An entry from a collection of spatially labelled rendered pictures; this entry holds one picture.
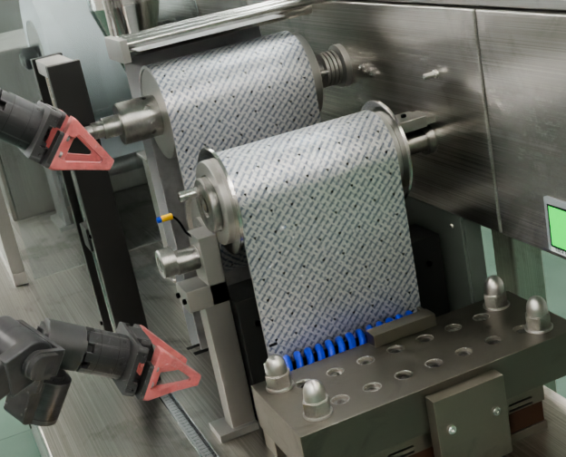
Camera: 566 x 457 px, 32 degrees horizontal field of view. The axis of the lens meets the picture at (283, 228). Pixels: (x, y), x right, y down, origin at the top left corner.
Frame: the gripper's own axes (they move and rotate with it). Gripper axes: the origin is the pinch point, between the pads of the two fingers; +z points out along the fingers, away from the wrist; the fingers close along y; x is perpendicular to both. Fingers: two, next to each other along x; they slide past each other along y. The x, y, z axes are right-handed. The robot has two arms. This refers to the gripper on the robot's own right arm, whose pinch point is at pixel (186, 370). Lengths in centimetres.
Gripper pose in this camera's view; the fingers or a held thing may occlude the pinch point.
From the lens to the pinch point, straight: 130.2
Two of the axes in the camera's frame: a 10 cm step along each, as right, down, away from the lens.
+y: 3.9, 2.4, -8.9
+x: 3.3, -9.4, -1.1
